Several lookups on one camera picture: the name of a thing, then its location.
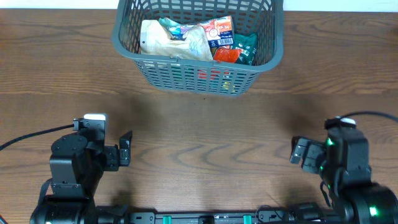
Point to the red tan pasta packet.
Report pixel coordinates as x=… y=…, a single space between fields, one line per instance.
x=226 y=54

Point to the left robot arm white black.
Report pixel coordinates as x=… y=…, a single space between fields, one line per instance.
x=77 y=164

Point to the beige paper pouch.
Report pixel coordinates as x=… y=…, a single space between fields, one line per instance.
x=156 y=40

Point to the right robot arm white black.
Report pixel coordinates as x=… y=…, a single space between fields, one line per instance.
x=366 y=203

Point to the teal wet wipes pack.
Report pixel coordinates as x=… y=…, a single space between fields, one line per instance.
x=174 y=28

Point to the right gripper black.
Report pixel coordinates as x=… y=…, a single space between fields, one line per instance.
x=306 y=156

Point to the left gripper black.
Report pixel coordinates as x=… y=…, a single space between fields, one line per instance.
x=123 y=154

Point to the green Nescafe coffee bag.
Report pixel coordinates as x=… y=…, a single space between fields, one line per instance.
x=247 y=45

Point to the grey plastic basket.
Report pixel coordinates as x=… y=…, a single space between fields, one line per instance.
x=265 y=18

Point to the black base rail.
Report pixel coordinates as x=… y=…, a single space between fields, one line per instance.
x=262 y=216

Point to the Kleenex tissue multipack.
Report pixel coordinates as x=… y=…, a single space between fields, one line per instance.
x=219 y=32

